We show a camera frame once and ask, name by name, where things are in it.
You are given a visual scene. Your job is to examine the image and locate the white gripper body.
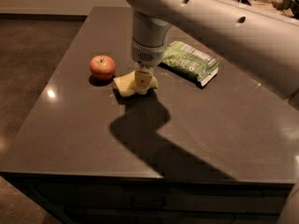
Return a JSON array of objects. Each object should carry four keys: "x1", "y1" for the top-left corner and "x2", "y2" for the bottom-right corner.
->
[{"x1": 131, "y1": 11, "x2": 171, "y2": 67}]

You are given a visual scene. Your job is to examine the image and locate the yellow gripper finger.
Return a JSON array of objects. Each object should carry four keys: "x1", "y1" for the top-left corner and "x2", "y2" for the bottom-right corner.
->
[{"x1": 135, "y1": 68, "x2": 153, "y2": 95}]

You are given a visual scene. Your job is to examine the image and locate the yellow sponge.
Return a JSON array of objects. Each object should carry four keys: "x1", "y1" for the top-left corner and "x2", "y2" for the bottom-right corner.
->
[{"x1": 113, "y1": 71, "x2": 158, "y2": 97}]

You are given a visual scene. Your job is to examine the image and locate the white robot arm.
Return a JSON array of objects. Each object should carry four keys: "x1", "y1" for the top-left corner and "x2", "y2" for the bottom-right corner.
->
[{"x1": 126, "y1": 0, "x2": 299, "y2": 103}]

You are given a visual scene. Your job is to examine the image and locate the red apple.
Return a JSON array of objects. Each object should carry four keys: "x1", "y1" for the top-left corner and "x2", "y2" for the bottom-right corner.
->
[{"x1": 90, "y1": 55, "x2": 116, "y2": 81}]

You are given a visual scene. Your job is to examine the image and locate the green chip bag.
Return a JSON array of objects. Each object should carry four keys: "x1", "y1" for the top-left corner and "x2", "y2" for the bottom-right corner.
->
[{"x1": 163, "y1": 41, "x2": 220, "y2": 87}]

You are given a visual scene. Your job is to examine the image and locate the dark cabinet drawers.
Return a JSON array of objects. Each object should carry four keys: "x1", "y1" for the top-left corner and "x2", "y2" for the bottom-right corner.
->
[{"x1": 2, "y1": 173, "x2": 292, "y2": 224}]

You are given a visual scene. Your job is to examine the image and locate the black wire basket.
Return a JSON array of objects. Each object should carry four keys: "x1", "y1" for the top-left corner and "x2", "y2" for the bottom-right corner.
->
[{"x1": 237, "y1": 0, "x2": 299, "y2": 19}]

